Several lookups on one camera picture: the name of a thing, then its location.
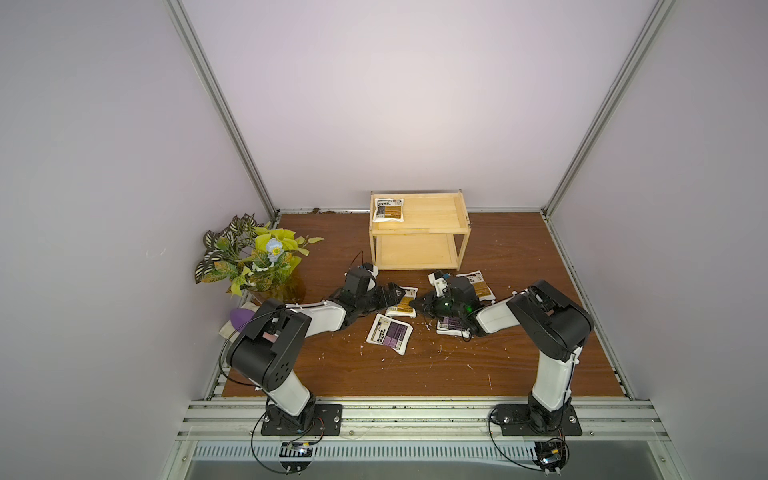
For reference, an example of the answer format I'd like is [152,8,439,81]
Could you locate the yellow coffee bag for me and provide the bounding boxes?
[459,270,496,302]
[385,287,418,318]
[372,198,404,223]

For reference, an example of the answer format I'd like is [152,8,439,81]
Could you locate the purple coffee bag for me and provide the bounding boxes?
[366,314,413,356]
[436,317,472,340]

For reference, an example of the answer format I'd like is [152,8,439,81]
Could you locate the light wooden two-tier shelf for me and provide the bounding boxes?
[369,190,471,271]

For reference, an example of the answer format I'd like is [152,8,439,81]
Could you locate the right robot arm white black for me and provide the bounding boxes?
[409,271,594,433]

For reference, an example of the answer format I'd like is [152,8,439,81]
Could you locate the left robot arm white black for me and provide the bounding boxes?
[226,263,406,431]

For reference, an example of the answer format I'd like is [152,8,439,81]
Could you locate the artificial green potted plant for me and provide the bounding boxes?
[193,214,324,304]

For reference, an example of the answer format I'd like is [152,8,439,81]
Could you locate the purple makeup sponge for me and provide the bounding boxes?
[229,308,255,332]

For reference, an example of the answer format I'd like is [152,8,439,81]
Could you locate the left controller board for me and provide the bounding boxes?
[278,441,315,475]

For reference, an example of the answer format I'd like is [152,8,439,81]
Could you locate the controller board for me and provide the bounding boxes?
[278,441,315,475]
[534,437,570,475]

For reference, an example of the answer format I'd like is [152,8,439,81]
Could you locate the right controller board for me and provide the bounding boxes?
[534,437,570,475]

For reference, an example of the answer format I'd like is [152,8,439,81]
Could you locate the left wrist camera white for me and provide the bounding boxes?
[359,262,379,278]

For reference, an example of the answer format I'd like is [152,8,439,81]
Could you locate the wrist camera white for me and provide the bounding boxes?
[359,262,379,278]
[428,270,451,297]

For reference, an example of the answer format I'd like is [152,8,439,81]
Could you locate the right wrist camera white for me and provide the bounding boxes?
[428,270,451,297]

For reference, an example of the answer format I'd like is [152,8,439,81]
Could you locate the right black base cable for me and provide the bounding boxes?
[482,404,568,473]

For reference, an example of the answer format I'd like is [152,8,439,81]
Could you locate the black base cable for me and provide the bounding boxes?
[482,404,568,473]
[247,413,328,479]

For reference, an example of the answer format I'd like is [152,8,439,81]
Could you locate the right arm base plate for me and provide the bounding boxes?
[490,403,583,437]

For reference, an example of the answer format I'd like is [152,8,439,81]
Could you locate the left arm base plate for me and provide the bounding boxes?
[260,403,343,437]

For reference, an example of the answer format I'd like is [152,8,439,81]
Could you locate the left black base cable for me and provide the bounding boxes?
[247,413,328,479]

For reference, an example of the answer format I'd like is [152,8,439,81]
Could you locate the aluminium front rail frame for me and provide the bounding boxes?
[160,397,689,479]

